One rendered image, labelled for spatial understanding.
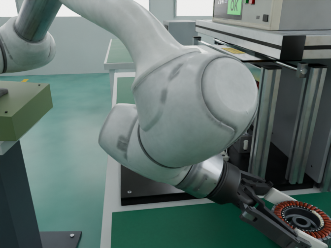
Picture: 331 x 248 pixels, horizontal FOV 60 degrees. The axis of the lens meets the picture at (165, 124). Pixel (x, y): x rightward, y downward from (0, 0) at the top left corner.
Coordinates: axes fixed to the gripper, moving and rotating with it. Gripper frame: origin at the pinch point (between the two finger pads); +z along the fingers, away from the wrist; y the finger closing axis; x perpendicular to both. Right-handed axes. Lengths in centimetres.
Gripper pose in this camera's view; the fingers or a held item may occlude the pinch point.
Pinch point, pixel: (298, 222)
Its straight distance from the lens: 63.9
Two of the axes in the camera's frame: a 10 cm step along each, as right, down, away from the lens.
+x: 5.1, -7.9, -3.4
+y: 0.0, 3.9, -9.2
